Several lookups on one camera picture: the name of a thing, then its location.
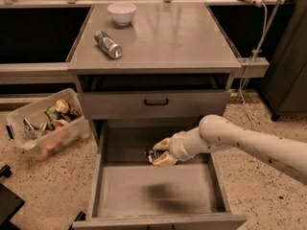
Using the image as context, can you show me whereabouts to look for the grey drawer cabinet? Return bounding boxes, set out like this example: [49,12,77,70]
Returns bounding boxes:
[64,1,243,230]

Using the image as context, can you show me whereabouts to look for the grey open middle drawer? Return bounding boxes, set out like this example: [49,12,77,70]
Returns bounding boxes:
[73,119,247,230]

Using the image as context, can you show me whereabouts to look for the white ceramic bowl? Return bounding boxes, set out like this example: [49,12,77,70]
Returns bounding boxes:
[107,2,136,26]

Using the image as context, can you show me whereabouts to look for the black equipment base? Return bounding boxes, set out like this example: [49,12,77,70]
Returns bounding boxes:
[0,164,27,230]

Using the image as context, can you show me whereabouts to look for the clear plastic storage bin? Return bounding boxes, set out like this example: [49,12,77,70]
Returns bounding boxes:
[7,88,90,160]

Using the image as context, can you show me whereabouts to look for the grey top drawer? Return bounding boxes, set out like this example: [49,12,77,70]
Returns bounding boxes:
[80,90,231,120]

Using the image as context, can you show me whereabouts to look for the snack items in bin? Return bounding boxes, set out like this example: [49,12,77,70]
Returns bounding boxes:
[23,99,81,140]

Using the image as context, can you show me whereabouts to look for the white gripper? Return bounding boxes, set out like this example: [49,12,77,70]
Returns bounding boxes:
[152,127,205,167]

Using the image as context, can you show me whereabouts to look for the black rxbar chocolate bar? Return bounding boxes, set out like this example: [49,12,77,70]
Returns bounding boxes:
[145,149,160,164]

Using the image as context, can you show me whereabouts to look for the dark grey cabinet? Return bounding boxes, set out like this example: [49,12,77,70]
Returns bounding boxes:
[259,0,307,121]

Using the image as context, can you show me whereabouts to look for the silver drink can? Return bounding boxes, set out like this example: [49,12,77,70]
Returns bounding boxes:
[94,31,123,59]

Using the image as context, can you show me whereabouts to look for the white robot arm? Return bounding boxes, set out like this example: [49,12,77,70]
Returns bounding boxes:
[150,115,307,184]

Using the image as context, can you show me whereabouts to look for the white cable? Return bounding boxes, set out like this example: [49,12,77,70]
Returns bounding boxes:
[237,2,271,129]

